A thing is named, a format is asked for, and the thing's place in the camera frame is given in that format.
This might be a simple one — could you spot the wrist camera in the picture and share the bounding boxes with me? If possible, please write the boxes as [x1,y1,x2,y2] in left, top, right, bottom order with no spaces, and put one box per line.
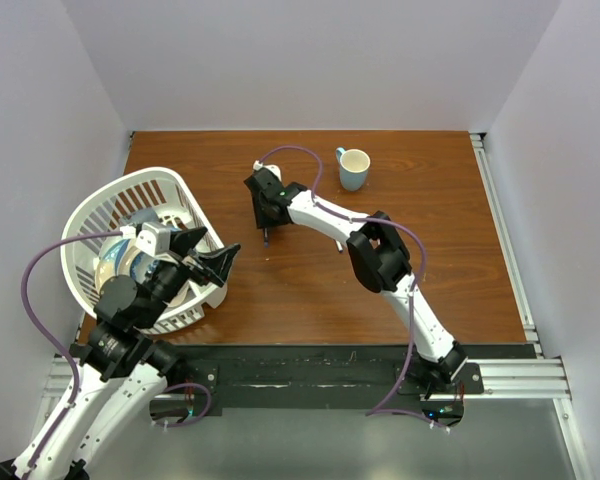
[253,160,282,180]
[120,222,175,257]

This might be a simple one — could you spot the light blue mug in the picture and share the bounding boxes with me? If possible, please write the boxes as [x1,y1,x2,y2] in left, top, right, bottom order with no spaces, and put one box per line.
[335,147,371,192]

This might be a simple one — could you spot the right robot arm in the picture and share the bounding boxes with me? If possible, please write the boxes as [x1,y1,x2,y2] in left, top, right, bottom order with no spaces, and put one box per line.
[245,162,468,393]

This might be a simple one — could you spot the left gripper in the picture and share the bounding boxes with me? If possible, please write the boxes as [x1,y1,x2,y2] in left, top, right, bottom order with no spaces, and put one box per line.
[138,226,239,327]

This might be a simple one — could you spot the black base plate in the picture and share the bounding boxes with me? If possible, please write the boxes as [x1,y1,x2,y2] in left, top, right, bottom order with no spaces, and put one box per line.
[69,339,536,419]

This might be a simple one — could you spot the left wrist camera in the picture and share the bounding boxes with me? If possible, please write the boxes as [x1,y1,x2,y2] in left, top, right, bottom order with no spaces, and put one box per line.
[120,222,175,257]

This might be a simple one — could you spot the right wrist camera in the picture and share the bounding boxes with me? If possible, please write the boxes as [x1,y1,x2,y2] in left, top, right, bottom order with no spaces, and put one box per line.
[253,160,282,180]

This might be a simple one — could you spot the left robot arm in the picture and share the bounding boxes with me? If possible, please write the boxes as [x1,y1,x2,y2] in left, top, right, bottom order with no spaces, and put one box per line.
[0,222,241,479]

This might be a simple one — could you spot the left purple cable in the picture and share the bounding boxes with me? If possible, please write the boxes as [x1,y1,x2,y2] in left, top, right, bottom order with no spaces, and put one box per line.
[20,230,131,471]

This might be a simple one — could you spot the grey object in basket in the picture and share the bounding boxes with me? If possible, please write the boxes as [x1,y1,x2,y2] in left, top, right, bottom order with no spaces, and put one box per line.
[120,208,159,226]

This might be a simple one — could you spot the white laundry basket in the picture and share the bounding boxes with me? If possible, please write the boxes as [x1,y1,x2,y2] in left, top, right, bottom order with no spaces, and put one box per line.
[60,167,227,335]

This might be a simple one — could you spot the stacked plates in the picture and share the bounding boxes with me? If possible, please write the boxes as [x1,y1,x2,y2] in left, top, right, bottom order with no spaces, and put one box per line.
[95,238,168,292]

